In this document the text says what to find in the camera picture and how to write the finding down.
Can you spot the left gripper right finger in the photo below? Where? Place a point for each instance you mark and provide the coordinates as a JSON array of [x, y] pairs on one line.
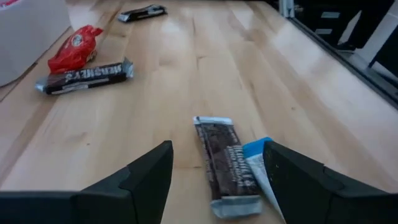
[[304, 199]]

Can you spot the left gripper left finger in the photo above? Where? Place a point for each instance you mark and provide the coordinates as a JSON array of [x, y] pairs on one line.
[[130, 202]]

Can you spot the blue white Hershey's bar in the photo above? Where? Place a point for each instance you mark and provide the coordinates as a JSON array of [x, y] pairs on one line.
[[256, 161]]

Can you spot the brown Hershey's chocolate bar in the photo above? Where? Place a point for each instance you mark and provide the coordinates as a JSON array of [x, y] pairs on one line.
[[227, 165], [141, 14], [84, 77]]

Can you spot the red Kit Kat candy bar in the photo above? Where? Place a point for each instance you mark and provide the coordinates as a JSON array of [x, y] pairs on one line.
[[76, 51]]

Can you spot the white plastic bin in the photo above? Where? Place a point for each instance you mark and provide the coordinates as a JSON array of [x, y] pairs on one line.
[[31, 37]]

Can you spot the black aluminium rig frame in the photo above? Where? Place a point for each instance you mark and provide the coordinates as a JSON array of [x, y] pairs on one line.
[[370, 74]]

